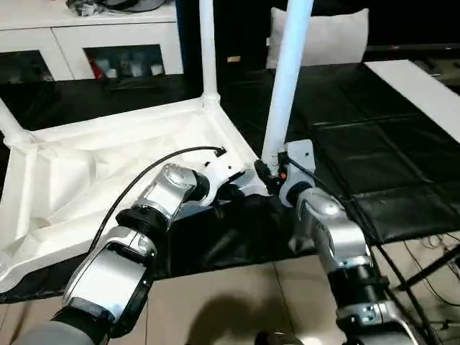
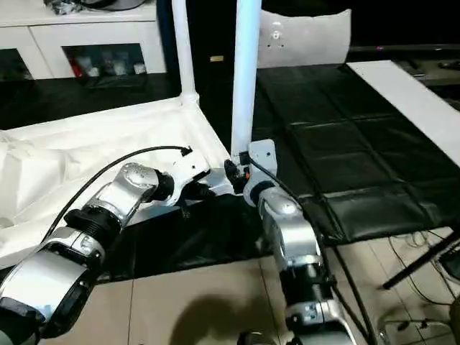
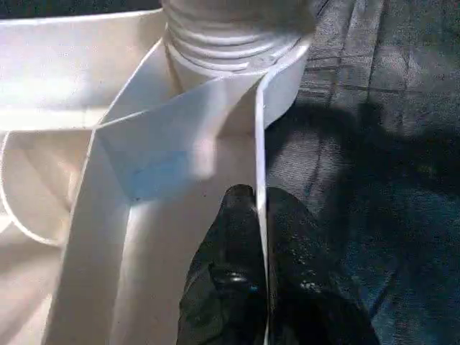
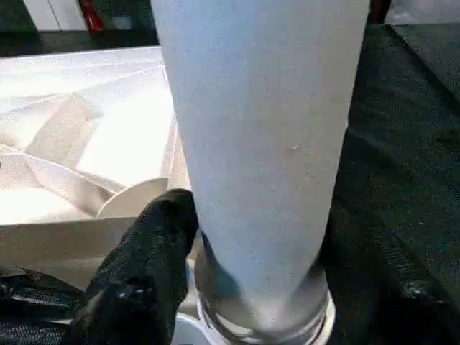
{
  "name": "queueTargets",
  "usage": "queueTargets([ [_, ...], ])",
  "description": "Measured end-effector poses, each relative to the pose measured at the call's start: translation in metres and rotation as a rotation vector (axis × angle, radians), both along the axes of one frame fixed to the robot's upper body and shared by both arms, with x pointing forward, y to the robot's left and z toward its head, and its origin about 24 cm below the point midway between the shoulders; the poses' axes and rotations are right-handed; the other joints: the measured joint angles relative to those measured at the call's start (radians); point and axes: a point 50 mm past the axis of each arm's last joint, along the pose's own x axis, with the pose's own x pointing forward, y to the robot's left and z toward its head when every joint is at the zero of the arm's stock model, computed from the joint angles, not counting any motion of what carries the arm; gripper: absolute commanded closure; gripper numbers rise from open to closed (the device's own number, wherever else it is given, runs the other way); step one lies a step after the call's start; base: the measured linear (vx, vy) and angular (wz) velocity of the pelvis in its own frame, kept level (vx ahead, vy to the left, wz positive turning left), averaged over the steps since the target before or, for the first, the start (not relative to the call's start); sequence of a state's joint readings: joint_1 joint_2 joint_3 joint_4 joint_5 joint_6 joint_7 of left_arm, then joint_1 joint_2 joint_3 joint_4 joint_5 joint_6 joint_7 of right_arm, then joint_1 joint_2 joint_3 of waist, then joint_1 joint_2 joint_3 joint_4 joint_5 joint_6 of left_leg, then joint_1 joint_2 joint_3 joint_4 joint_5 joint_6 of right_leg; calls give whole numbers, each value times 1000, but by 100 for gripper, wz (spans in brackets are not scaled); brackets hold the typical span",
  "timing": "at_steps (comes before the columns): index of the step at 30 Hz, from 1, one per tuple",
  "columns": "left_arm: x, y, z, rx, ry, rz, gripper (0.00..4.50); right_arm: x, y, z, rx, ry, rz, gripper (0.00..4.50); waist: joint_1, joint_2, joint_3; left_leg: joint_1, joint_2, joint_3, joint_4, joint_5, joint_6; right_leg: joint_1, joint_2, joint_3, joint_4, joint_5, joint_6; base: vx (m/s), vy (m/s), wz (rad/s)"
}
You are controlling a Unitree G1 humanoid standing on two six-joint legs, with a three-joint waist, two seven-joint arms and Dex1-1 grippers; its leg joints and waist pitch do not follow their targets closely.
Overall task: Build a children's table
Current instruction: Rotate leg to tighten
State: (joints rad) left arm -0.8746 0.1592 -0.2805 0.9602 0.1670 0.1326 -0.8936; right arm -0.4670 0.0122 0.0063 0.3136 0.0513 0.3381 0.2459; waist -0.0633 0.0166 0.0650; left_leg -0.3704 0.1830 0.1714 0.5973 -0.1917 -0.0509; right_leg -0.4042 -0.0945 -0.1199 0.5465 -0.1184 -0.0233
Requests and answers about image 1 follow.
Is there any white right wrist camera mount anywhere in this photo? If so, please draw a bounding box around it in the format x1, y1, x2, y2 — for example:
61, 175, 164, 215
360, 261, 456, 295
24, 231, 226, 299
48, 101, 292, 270
278, 139, 317, 208

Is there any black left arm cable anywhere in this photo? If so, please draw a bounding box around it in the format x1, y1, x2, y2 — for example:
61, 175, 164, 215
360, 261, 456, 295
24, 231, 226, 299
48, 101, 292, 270
86, 145, 227, 252

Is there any black mat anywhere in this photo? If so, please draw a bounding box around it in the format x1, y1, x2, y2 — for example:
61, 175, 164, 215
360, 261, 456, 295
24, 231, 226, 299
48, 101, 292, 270
0, 63, 460, 303

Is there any black thin rod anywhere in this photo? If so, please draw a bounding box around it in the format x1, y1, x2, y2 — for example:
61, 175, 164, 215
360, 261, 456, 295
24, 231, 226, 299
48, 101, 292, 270
395, 247, 460, 292

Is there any brown low sideboard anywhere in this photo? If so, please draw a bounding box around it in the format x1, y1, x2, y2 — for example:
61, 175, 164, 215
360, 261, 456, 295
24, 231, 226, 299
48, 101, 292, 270
420, 53, 460, 88

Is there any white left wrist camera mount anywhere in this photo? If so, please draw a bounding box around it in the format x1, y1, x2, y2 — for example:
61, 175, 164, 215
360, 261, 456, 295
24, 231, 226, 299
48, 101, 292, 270
199, 150, 249, 209

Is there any white cabinet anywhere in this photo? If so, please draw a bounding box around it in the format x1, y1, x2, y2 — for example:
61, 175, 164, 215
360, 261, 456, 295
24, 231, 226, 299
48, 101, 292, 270
0, 14, 184, 83

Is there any grey pillow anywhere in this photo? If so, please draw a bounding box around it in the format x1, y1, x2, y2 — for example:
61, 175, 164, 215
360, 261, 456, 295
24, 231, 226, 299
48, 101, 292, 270
265, 6, 370, 69

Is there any black crumpled bag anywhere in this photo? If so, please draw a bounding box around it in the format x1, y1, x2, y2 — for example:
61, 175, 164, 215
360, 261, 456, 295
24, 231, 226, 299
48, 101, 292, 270
66, 0, 100, 17

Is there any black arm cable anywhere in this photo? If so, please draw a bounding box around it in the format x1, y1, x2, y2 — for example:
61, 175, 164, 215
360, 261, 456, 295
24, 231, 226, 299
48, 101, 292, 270
86, 145, 227, 252
287, 157, 443, 345

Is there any grey helmet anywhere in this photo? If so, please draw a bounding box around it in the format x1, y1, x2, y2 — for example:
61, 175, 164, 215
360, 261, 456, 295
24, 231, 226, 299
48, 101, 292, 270
96, 0, 159, 12

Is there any black bar pink mark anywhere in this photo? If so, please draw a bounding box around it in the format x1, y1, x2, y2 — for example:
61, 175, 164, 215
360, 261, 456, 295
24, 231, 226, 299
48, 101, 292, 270
366, 45, 460, 53

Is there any white plastic table top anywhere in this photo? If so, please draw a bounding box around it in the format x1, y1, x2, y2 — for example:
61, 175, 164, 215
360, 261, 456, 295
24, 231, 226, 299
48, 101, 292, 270
0, 95, 280, 294

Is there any white flat board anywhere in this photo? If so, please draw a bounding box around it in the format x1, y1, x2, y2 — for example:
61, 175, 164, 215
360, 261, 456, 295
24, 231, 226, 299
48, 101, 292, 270
363, 60, 460, 143

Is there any black television stand foot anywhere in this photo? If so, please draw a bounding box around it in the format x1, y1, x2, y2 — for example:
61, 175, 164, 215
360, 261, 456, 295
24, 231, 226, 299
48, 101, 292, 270
413, 59, 443, 78

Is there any thin black floor cable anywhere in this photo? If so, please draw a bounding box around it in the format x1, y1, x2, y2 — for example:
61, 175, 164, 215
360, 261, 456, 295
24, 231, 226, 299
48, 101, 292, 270
402, 233, 460, 306

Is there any black cabinet blue edge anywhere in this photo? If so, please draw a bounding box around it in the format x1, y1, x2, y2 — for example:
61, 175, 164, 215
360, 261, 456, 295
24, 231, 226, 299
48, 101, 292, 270
175, 0, 274, 78

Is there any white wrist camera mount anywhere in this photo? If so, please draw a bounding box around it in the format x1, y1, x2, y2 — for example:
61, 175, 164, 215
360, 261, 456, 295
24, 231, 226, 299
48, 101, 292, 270
278, 139, 317, 208
199, 150, 249, 209

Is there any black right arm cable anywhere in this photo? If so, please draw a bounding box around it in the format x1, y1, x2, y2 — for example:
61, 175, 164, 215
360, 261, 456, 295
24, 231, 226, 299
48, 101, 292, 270
287, 157, 443, 345

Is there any white plastic table leg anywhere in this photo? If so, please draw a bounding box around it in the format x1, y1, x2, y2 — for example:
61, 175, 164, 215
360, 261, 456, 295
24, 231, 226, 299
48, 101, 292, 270
0, 98, 37, 148
198, 0, 221, 105
260, 0, 316, 173

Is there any dark round object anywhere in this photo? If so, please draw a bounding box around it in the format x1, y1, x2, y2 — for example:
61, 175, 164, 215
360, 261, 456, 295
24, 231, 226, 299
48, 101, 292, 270
254, 330, 303, 345

